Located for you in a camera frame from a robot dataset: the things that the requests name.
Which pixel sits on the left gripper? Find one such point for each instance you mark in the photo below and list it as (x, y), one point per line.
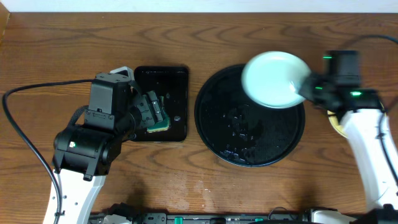
(146, 111)

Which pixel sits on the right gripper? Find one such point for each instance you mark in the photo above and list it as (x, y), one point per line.
(305, 91)

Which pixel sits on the round black tray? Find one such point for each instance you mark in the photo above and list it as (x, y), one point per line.
(240, 131)

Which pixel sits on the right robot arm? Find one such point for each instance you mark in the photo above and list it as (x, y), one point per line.
(364, 120)

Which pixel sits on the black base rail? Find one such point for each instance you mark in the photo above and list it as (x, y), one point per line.
(121, 213)

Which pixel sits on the green plate with red stain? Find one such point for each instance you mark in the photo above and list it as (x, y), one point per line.
(273, 79)

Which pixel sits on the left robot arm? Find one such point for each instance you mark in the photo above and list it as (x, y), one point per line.
(92, 140)

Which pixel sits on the yellow plate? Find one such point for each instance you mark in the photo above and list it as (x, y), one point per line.
(335, 124)

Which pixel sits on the green yellow sponge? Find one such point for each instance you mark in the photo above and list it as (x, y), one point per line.
(164, 124)

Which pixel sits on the black rectangular tray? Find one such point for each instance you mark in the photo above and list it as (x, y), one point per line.
(171, 83)

